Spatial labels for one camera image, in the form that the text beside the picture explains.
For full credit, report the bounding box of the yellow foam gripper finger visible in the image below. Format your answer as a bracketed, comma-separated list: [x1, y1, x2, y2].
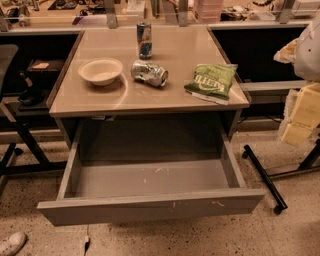
[280, 83, 320, 145]

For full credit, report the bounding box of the grey top drawer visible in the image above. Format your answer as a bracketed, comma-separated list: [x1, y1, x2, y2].
[38, 117, 264, 226]

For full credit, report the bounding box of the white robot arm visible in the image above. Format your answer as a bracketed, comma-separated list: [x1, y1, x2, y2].
[273, 16, 320, 145]

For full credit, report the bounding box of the grey drawer cabinet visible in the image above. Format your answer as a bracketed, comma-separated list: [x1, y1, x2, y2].
[49, 26, 249, 145]

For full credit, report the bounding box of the black rolling stand base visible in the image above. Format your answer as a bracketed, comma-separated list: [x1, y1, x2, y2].
[242, 139, 320, 215]

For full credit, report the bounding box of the green chip bag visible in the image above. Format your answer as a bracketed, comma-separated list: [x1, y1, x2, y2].
[184, 64, 238, 105]

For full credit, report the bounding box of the crushed silver can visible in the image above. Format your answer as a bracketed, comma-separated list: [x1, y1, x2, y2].
[131, 60, 168, 87]

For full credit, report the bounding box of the upright blue energy drink can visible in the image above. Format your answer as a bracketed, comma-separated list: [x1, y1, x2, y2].
[137, 21, 152, 60]

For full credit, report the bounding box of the white paper bowl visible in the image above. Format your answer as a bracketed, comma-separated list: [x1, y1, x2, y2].
[78, 58, 123, 86]

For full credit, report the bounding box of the dark box with note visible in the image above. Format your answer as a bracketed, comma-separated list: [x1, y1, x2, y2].
[27, 59, 64, 73]

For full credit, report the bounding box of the black object on shelf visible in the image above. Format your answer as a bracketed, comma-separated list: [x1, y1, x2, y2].
[19, 87, 44, 106]

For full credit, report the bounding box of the grey office chair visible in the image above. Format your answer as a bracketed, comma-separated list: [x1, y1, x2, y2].
[0, 44, 18, 98]

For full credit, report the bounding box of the white shoe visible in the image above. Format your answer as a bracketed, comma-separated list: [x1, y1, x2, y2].
[0, 232, 27, 256]

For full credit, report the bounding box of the cable with plug on floor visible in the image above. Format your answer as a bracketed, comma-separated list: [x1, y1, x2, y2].
[82, 224, 92, 256]

